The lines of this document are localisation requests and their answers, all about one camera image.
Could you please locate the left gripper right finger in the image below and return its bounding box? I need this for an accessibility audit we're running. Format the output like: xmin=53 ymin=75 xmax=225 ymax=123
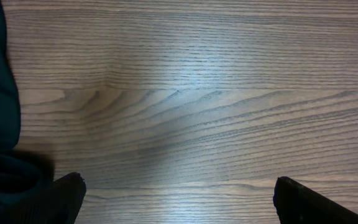
xmin=273 ymin=176 xmax=358 ymax=224

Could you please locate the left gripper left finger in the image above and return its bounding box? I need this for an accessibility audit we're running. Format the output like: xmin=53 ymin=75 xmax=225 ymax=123
xmin=0 ymin=172 xmax=86 ymax=224

